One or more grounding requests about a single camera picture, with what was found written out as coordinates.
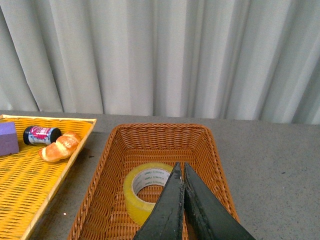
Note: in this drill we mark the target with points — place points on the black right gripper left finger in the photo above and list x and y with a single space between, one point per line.
166 219

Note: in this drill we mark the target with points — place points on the toy croissant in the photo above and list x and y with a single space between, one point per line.
62 148

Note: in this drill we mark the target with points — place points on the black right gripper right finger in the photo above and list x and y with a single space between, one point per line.
206 217

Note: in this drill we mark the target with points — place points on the yellow packing tape roll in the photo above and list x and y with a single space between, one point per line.
142 187

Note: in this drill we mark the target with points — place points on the grey curtain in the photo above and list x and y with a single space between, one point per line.
217 59

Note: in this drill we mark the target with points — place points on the purple foam cube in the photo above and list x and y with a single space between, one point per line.
8 139

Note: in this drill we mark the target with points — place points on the brown wicker basket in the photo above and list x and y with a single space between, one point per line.
103 215

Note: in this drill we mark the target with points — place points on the yellow woven basket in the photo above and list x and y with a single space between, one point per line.
27 183

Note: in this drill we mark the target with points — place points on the small soda can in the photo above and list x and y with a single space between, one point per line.
33 135

